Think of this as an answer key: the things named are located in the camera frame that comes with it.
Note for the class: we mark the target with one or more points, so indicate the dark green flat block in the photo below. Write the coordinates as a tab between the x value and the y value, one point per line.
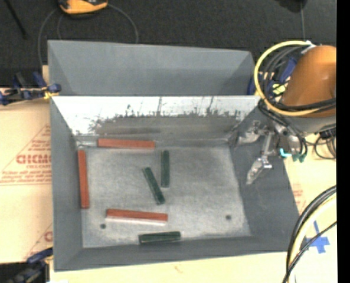
165	168
160	237
153	185

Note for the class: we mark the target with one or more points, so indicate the grey metal bin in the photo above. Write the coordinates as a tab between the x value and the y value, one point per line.
198	187

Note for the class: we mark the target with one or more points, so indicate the red-brown flat block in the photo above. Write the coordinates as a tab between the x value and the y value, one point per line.
83	178
136	215
126	143

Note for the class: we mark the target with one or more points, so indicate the brown cardboard board red print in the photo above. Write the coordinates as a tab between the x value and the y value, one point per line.
21	202

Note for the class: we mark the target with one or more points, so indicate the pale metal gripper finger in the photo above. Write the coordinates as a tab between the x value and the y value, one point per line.
258	174
258	165

